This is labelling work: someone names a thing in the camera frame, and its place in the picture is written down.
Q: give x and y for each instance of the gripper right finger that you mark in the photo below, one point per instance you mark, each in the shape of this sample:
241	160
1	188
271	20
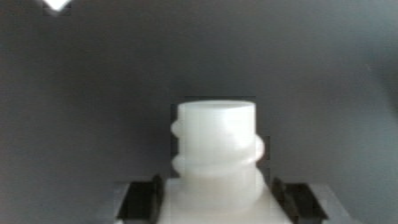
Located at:
307	202

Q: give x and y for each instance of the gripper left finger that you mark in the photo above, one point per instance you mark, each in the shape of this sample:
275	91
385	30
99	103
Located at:
138	210

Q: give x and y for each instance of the white table leg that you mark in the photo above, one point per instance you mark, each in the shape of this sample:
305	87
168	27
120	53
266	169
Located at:
216	193

